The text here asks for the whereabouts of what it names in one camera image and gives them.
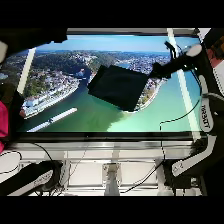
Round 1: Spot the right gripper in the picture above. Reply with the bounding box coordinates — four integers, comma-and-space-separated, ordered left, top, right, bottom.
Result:
148, 63, 172, 80

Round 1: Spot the black garment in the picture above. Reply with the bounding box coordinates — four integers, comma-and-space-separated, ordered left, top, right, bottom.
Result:
202, 27, 224, 52
86, 64, 150, 113

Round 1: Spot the white garment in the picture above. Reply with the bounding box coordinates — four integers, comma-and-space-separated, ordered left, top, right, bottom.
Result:
211, 59, 224, 98

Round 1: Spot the brown garment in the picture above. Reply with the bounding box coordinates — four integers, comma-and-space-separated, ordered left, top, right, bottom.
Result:
207, 46, 224, 68

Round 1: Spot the red garment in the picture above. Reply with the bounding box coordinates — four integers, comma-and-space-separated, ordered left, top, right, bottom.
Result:
0, 99, 10, 154

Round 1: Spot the black cable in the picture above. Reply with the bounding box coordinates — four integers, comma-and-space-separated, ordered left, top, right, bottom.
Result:
119, 97, 203, 195
19, 142, 57, 165

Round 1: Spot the silver frame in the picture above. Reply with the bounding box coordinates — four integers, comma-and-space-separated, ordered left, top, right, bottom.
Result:
0, 139, 205, 197

